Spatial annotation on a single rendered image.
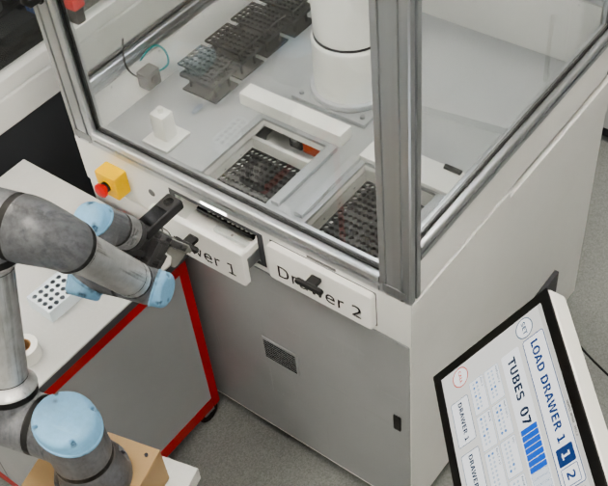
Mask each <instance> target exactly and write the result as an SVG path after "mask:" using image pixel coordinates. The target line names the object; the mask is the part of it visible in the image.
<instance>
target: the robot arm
mask: <svg viewBox="0 0 608 486"><path fill-rule="evenodd" d="M182 209H183V204H182V201H181V200H179V199H178V198H176V197H174V196H172V195H170V194H167V195H165V196H164V197H163V198H162V199H161V200H160V201H159V202H158V203H156V204H155V205H154V206H153V207H152V208H151V209H150V210H149V211H148V212H147V213H145V214H144V215H143V216H142V217H141V218H140V219H137V218H136V217H134V216H131V215H129V214H127V213H124V212H121V211H120V210H117V209H115V208H112V207H110V206H109V205H107V204H105V203H99V202H84V203H82V204H80V205H79V206H78V207H77V209H76V210H75V212H74V214H71V213H69V212H68V211H66V210H64V209H63V208H62V207H60V206H58V205H57V204H55V203H53V202H50V201H48V200H46V199H44V198H41V197H38V196H36V195H32V194H26V193H22V192H18V191H15V190H11V189H7V188H3V187H0V446H2V447H5V448H8V449H11V450H14V451H17V452H20V453H23V454H27V455H30V456H33V457H36V458H39V459H42V460H44V461H47V462H49V463H50V464H51V465H52V467H53V468H54V486H130V483H131V480H132V475H133V469H132V464H131V461H130V459H129V457H128V455H127V453H126V451H125V450H124V448H123V447H122V446H120V445H119V444H118V443H116V442H114V441H113V440H111V439H110V437H109V435H108V433H107V431H106V428H105V426H104V424H103V420H102V417H101V415H100V413H99V411H98V409H97V408H96V406H95V405H94V404H93V403H92V402H91V400H90V399H88V398H87V397H86V396H84V395H82V394H80V393H78V392H74V391H59V392H58V393H57V394H53V393H52V394H47V393H44V392H40V390H39V383H38V377H37V374H36V373H35V372H34V371H33V370H32V369H31V368H29V367H28V365H27V358H26V350H25V343H24V335H23V328H22V320H21V312H20V304H19V297H18V289H17V281H16V273H15V266H16V265H17V264H24V265H30V266H37V267H42V268H47V269H51V270H55V271H57V272H60V273H63V274H68V277H67V281H66V292H67V293H68V294H70V295H74V296H77V297H81V298H85V299H89V300H93V301H98V300H99V299H100V297H101V295H102V294H106V295H110V296H114V297H118V298H122V299H126V300H128V301H132V302H136V303H139V304H143V305H147V306H148V307H156V308H164V307H166V306H167V305H168V304H169V303H170V301H171V299H172V297H173V294H174V290H175V279H174V276H173V275H172V274H171V273H170V272H166V271H163V270H161V267H162V265H163V264H164V262H165V260H166V258H167V256H166V255H165V254H166V253H167V255H169V256H171V266H172V267H176V266H178V264H179V263H180V261H181V260H182V259H183V257H184V256H185V255H186V254H188V253H189V254H190V253H191V249H190V246H189V245H187V244H185V243H182V242H180V241H178V240H177V238H175V237H173V236H171V235H169V234H167V233H165V232H163V231H161V229H162V228H163V227H164V226H165V225H166V224H167V223H168V222H169V221H170V220H171V219H173V218H174V217H175V216H176V215H177V214H178V213H179V212H180V211H181V210H182ZM174 248H175V249H174Z"/></svg>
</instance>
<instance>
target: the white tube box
mask: <svg viewBox="0 0 608 486"><path fill-rule="evenodd" d="M67 277H68V274H63V273H60V272H57V273H55V274H54V275H53V276H52V277H50V278H49V279H48V280H47V281H45V282H44V283H43V284H42V285H40V286H39V287H38V288H37V289H35V290H34V291H33V292H32V293H31V294H29V295H28V296H27V297H26V298H27V300H28V302H29V305H30V307H31V308H32V309H34V310H35V311H37V312H38V313H40V314H41V315H43V316H44V317H45V318H47V319H48V320H50V321H51V322H55V321H56V320H57V319H58V318H59V317H61V316H62V315H63V314H64V313H65V312H66V311H68V310H69V309H70V308H71V307H73V306H74V305H75V304H76V303H77V302H78V301H80V300H81V299H82V298H81V297H77V296H74V295H70V294H68V293H67V292H66V281H67Z"/></svg>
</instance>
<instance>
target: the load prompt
mask: <svg viewBox="0 0 608 486"><path fill-rule="evenodd" d="M522 346H523V349H524V353H525V357H526V360H527V364H528V367H529V371H530V374H531V378H532V382H533V385H534V389H535V393H536V396H537V400H538V404H539V409H540V413H541V417H542V420H543V424H544V428H545V431H546V435H547V439H548V443H549V445H550V449H551V453H552V456H553V460H554V464H555V468H556V471H557V475H558V478H559V481H560V485H561V486H578V485H579V484H581V483H582V482H584V481H586V480H587V477H586V473H585V470H584V467H583V463H582V460H581V456H580V453H579V449H578V446H577V443H576V440H575V437H574V433H573V430H572V426H571V423H570V420H569V416H568V413H567V407H566V404H565V401H564V398H563V394H562V391H561V387H560V384H559V380H558V377H557V374H556V370H555V367H554V364H553V361H552V357H551V354H550V351H549V347H548V344H547V340H546V337H545V333H544V330H543V328H540V329H539V330H538V331H536V332H535V333H534V334H533V335H531V336H530V337H528V338H527V339H526V340H524V341H523V342H522Z"/></svg>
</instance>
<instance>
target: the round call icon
mask: <svg viewBox="0 0 608 486"><path fill-rule="evenodd" d="M451 376H452V381H453V386H454V391H455V392H457V391H458V390H459V389H461V388H462V387H463V386H464V385H466V384H467V383H468V382H470V377H469V372H468V368H467V363H464V364H463V365H461V366H460V367H459V368H458V369H456V370H455V371H454V372H452V373H451Z"/></svg>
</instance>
